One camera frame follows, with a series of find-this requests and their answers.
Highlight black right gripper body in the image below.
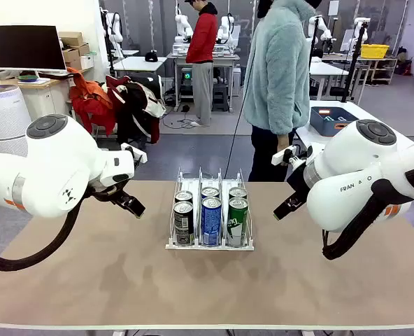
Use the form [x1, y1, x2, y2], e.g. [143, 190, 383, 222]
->
[286, 162, 313, 202]

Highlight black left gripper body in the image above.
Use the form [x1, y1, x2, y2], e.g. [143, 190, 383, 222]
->
[87, 183, 129, 206]

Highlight blue-grey tray with orange handles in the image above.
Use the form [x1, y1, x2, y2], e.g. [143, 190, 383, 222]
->
[309, 106, 362, 137]

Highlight right forearm in teal sleeve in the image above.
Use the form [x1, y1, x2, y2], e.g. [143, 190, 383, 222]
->
[273, 69, 311, 137]

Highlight black Pepsi can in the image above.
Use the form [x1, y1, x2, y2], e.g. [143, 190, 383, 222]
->
[173, 201, 195, 246]
[174, 190, 194, 206]

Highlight green Chilsung cider can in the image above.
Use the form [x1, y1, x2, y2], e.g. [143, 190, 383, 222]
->
[228, 186, 248, 200]
[227, 197, 249, 248]

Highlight blue Pocari Sweat can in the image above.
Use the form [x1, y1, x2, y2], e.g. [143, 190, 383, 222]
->
[201, 196, 223, 247]
[200, 186, 221, 200]

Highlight dark clothes and white bag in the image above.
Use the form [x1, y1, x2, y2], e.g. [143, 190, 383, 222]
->
[103, 75, 166, 144]

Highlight orange red jacket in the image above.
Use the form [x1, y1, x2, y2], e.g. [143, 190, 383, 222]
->
[66, 66, 115, 136]

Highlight large white side table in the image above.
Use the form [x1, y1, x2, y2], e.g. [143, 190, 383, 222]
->
[294, 99, 414, 155]

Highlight white desk with wooden top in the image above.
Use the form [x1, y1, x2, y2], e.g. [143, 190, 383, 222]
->
[0, 75, 75, 122]

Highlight person in teal fleece jacket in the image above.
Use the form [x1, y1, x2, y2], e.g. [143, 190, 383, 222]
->
[243, 0, 323, 183]

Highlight dark step stool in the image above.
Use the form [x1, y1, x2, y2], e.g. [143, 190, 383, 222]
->
[212, 83, 231, 113]

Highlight white background table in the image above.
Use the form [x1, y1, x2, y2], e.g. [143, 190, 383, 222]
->
[308, 61, 350, 101]
[112, 55, 169, 76]

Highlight white cylindrical air purifier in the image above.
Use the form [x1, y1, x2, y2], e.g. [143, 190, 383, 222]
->
[0, 83, 33, 158]

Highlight black tripod pole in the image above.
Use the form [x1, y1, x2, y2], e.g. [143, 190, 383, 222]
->
[306, 15, 322, 71]
[340, 20, 369, 104]

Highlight wooden low shelf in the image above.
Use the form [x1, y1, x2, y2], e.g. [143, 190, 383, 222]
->
[366, 57, 399, 85]

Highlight brown cardboard box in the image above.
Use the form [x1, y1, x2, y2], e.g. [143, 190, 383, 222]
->
[58, 31, 85, 48]
[62, 43, 91, 70]

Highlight yellow plastic basket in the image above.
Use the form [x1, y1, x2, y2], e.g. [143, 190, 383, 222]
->
[360, 43, 390, 60]

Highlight black computer monitor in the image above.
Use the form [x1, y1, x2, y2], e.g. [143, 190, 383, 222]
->
[0, 24, 68, 73]

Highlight person in red hoodie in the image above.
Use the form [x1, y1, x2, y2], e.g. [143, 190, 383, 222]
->
[184, 0, 219, 127]

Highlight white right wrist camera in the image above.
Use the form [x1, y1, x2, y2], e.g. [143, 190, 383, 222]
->
[271, 145, 315, 167]

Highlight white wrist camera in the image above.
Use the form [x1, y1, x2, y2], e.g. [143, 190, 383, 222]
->
[120, 141, 148, 165]
[271, 145, 315, 167]

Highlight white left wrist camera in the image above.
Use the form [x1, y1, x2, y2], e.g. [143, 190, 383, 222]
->
[120, 141, 148, 165]

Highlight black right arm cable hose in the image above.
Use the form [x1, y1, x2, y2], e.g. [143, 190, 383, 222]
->
[321, 162, 414, 262]

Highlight white wire can dispenser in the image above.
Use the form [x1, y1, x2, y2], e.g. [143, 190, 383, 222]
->
[164, 167, 255, 252]

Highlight thin black hanging cable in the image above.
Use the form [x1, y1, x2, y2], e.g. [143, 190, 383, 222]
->
[223, 0, 259, 185]

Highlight metal frame workbench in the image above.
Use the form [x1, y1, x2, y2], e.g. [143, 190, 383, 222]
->
[166, 41, 241, 113]

